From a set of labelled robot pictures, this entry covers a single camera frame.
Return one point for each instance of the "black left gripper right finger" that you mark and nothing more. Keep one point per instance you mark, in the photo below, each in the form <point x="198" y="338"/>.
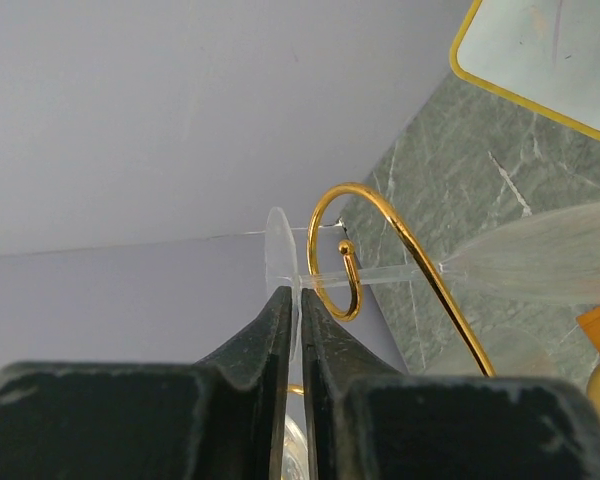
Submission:
<point x="366" y="420"/>

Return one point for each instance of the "clear ribbed wine glass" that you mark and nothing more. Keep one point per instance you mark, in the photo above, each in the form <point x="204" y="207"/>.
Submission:
<point x="365" y="420"/>

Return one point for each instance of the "gold framed whiteboard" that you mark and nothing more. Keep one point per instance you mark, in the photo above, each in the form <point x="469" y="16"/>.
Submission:
<point x="542" y="55"/>

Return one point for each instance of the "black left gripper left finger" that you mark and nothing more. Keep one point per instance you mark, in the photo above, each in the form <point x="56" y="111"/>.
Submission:
<point x="221" y="417"/>

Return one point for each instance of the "gold wire glass rack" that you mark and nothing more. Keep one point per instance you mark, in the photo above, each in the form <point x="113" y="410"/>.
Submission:
<point x="504" y="302"/>

